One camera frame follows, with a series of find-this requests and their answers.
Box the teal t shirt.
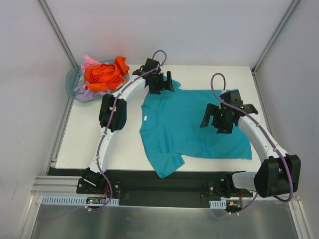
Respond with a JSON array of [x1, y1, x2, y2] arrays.
[[140, 81, 252, 178]]

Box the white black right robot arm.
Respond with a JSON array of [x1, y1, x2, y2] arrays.
[[200, 104, 301, 202]]

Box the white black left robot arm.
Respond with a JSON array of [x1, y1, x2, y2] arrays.
[[82, 70, 174, 194]]

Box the orange t shirt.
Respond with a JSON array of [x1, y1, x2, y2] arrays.
[[84, 56, 130, 93]]

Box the pink t shirt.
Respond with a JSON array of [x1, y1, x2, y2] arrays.
[[81, 54, 101, 73]]

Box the lavender t shirt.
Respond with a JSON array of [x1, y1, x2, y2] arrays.
[[74, 81, 111, 102]]

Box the teal plastic laundry basket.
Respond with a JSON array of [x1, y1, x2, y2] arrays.
[[65, 54, 130, 102]]

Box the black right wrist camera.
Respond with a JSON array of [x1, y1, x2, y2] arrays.
[[220, 90, 258, 115]]

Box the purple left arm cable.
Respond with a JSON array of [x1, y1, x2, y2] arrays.
[[84, 50, 167, 212]]

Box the white slotted right cable duct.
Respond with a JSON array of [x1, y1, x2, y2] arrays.
[[209, 200, 227, 210]]

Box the white slotted cable duct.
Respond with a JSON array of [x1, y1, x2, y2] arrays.
[[209, 200, 227, 210], [41, 195, 120, 207]]

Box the aluminium right frame post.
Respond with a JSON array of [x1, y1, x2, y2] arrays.
[[251, 0, 302, 76]]

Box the aluminium frame post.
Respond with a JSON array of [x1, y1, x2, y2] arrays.
[[37, 0, 78, 67], [251, 0, 302, 76]]

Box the aluminium left frame post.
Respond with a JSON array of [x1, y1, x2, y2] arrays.
[[37, 0, 78, 67]]

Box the aluminium front rail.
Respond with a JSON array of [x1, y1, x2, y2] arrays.
[[31, 174, 83, 195]]

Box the white slotted left cable duct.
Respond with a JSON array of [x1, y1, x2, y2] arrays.
[[41, 195, 120, 207]]

